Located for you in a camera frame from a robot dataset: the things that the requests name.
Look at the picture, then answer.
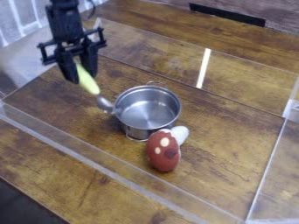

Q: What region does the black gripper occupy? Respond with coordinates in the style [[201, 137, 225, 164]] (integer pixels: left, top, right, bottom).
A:
[[37, 33, 107, 84]]

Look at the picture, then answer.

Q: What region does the green handled metal spoon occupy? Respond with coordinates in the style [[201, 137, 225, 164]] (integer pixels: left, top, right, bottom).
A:
[[76, 63, 115, 114]]

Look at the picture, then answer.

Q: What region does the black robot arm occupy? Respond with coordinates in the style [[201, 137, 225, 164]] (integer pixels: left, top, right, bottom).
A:
[[37, 0, 107, 84]]

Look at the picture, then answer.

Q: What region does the small steel pot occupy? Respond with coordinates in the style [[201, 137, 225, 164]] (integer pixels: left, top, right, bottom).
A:
[[115, 81, 183, 142]]

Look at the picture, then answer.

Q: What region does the red toy mushroom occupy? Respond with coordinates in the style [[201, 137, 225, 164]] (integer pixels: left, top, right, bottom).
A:
[[145, 126, 189, 172]]

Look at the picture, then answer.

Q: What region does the black bar in background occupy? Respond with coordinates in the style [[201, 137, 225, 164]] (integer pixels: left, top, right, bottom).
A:
[[189, 3, 267, 27]]

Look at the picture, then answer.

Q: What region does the clear acrylic front barrier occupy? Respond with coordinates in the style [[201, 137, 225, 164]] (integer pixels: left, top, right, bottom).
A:
[[0, 101, 244, 224]]

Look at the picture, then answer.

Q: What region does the clear acrylic bracket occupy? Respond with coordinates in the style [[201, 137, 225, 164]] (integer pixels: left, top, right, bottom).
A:
[[83, 17, 105, 42]]

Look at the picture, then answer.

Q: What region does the black cable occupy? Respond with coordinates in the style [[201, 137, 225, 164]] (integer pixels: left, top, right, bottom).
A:
[[79, 0, 99, 19]]

